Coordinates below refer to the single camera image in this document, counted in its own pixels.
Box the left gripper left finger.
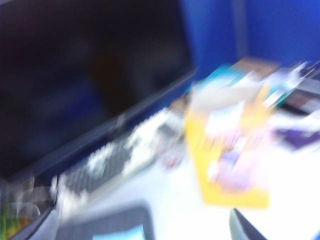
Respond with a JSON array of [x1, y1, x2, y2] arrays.
[[56, 199, 156, 240]]

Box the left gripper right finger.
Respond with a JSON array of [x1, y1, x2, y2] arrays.
[[229, 208, 270, 240]]

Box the yellow printed paper bag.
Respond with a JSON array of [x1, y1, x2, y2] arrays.
[[183, 82, 278, 210]]

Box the grey and white keyboard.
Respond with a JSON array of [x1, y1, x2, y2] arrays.
[[49, 107, 186, 221]]

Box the teal cardboard box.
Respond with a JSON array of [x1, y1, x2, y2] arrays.
[[197, 57, 288, 108]]

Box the black AOC computer monitor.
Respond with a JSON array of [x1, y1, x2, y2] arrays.
[[0, 0, 201, 191]]

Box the blue office partition panel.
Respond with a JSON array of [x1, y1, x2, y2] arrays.
[[179, 0, 241, 81], [239, 0, 320, 68]]

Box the white tote bag purple straps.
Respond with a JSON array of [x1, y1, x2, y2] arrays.
[[264, 62, 320, 153]]

